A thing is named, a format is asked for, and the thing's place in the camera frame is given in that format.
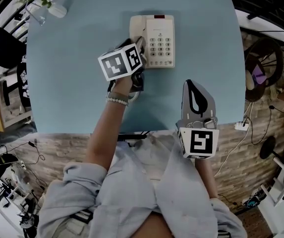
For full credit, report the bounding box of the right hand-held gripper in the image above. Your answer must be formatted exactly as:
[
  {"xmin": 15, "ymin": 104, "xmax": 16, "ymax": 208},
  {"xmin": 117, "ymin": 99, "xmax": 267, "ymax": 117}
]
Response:
[{"xmin": 177, "ymin": 79, "xmax": 220, "ymax": 160}]

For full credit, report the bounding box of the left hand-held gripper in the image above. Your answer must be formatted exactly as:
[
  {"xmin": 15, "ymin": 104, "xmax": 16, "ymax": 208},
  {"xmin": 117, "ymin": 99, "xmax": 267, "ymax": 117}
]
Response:
[{"xmin": 98, "ymin": 36, "xmax": 148, "ymax": 93}]

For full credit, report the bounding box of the beige telephone handset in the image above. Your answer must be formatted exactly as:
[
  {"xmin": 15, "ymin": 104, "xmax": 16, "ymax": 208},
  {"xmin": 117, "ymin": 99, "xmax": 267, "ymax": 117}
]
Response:
[{"xmin": 129, "ymin": 15, "xmax": 148, "ymax": 47}]

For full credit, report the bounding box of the person's left forearm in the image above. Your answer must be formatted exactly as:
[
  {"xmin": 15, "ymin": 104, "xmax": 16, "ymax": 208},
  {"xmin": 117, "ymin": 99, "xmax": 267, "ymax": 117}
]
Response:
[{"xmin": 86, "ymin": 77, "xmax": 135, "ymax": 168}]

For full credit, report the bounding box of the person's right forearm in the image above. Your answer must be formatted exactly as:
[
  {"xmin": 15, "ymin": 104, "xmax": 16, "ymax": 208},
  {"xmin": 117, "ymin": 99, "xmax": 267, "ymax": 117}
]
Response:
[{"xmin": 195, "ymin": 157, "xmax": 218, "ymax": 199}]

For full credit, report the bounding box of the cream telephone base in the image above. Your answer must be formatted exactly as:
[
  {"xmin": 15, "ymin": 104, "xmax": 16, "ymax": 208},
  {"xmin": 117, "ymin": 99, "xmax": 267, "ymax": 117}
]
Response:
[{"xmin": 129, "ymin": 14, "xmax": 176, "ymax": 69}]

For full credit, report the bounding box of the white power strip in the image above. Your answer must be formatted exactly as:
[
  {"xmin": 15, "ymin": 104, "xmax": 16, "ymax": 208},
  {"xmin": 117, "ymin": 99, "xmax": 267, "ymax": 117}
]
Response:
[{"xmin": 234, "ymin": 121, "xmax": 250, "ymax": 131}]

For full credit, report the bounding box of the purple cushion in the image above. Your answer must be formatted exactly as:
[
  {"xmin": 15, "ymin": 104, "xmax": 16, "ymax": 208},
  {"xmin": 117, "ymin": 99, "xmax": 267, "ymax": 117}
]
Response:
[{"xmin": 252, "ymin": 64, "xmax": 267, "ymax": 84}]

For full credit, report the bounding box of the plant in white vase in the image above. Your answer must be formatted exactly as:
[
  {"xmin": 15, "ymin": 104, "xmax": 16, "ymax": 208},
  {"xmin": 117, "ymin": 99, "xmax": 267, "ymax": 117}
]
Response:
[{"xmin": 19, "ymin": 0, "xmax": 68, "ymax": 18}]

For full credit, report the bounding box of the black round stand base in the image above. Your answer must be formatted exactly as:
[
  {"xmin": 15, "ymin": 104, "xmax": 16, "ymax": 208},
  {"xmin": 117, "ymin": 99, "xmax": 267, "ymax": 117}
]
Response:
[{"xmin": 260, "ymin": 135, "xmax": 277, "ymax": 160}]

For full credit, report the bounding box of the dark wicker chair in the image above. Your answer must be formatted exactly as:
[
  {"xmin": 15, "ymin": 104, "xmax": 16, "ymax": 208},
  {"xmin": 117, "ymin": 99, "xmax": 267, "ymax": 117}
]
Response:
[{"xmin": 244, "ymin": 37, "xmax": 284, "ymax": 103}]

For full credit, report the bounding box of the clear drinking glass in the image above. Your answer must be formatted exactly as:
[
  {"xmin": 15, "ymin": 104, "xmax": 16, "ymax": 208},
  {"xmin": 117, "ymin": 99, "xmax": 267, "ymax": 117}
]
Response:
[{"xmin": 25, "ymin": 1, "xmax": 46, "ymax": 26}]

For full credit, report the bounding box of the person's light blue shirt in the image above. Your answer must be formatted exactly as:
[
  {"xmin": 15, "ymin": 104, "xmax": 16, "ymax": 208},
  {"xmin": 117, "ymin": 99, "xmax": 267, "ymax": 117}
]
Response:
[{"xmin": 36, "ymin": 132, "xmax": 248, "ymax": 238}]

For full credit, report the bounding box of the black printed chair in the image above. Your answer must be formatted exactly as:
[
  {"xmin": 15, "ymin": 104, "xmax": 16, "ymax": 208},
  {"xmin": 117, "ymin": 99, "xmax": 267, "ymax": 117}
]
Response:
[{"xmin": 16, "ymin": 55, "xmax": 32, "ymax": 108}]

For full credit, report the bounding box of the black mesh office chair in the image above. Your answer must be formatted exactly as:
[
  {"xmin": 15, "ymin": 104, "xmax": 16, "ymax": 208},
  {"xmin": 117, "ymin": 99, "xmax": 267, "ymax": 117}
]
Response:
[{"xmin": 0, "ymin": 27, "xmax": 27, "ymax": 70}]

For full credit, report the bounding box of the black wedge-shaped object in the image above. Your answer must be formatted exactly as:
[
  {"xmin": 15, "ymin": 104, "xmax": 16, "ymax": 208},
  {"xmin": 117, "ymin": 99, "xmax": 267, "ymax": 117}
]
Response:
[{"xmin": 0, "ymin": 154, "xmax": 19, "ymax": 166}]

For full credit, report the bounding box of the cream coiled phone cord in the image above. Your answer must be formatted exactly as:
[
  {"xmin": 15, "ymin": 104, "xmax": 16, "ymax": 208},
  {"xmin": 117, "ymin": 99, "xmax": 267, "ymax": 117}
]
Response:
[{"xmin": 127, "ymin": 89, "xmax": 142, "ymax": 103}]

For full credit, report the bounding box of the beaded bracelet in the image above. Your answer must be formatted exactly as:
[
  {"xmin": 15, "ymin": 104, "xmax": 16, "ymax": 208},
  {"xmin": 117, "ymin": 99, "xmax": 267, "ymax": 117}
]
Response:
[{"xmin": 105, "ymin": 91, "xmax": 130, "ymax": 106}]

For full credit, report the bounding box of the white power cable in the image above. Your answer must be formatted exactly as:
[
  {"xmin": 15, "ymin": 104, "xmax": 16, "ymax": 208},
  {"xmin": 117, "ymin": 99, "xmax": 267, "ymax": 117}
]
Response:
[{"xmin": 213, "ymin": 103, "xmax": 253, "ymax": 177}]

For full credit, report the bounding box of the black box with cables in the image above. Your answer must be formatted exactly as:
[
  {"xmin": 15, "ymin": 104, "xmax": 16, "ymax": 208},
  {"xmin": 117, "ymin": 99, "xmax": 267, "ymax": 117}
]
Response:
[{"xmin": 118, "ymin": 132, "xmax": 147, "ymax": 141}]

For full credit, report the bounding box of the black cable with plug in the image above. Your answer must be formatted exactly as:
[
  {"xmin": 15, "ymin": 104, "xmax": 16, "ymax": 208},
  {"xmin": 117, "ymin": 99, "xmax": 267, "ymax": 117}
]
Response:
[{"xmin": 27, "ymin": 140, "xmax": 46, "ymax": 161}]

